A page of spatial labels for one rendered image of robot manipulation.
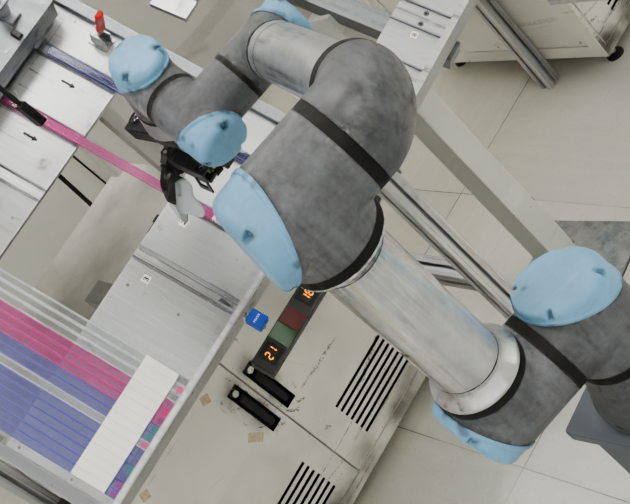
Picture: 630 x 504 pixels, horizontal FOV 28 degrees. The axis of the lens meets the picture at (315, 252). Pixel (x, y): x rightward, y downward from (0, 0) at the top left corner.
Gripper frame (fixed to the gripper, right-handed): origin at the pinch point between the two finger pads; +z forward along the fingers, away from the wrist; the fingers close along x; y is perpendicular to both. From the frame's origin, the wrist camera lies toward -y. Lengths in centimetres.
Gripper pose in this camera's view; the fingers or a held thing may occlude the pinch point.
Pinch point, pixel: (204, 184)
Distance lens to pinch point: 188.1
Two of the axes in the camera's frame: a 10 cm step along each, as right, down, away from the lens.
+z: 2.2, 4.3, 8.8
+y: 8.3, 3.9, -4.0
